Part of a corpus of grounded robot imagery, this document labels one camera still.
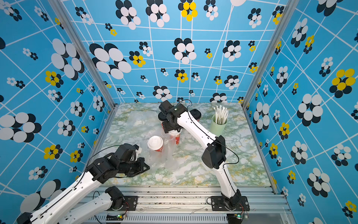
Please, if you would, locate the translucent plastic carrier bag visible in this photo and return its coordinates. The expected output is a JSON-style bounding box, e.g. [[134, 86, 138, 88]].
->
[[147, 135, 179, 172]]

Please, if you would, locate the aluminium corner post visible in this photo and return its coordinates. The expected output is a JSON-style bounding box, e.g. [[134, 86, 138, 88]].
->
[[49, 1, 116, 109], [242, 0, 299, 109]]

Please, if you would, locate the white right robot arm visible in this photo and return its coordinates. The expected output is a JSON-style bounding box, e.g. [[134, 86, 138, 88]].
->
[[158, 100, 250, 211]]

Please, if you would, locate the aluminium left corner post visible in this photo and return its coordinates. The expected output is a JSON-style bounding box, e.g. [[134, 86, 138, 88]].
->
[[49, 1, 116, 109]]

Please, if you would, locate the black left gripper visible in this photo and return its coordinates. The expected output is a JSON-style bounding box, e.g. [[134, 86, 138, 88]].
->
[[120, 156, 153, 176]]

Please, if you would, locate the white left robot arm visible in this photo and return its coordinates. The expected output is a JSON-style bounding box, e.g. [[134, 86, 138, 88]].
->
[[16, 143, 150, 224]]

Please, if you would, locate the red cup white lid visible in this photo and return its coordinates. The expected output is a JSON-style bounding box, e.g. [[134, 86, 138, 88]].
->
[[147, 136, 164, 152]]

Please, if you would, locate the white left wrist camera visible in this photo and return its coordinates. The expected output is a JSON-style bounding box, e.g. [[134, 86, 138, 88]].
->
[[131, 144, 142, 161]]

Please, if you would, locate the white paper straws bundle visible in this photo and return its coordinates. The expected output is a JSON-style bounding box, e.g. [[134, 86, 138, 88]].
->
[[213, 105, 228, 125]]

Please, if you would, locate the aluminium right corner post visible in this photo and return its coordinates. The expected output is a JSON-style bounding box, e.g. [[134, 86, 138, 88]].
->
[[242, 0, 299, 109]]

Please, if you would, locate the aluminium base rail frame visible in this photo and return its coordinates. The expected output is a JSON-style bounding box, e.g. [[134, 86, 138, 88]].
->
[[85, 186, 296, 224]]

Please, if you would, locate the green straw holder cup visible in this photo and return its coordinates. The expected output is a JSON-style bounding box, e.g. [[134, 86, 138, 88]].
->
[[209, 115, 227, 136]]

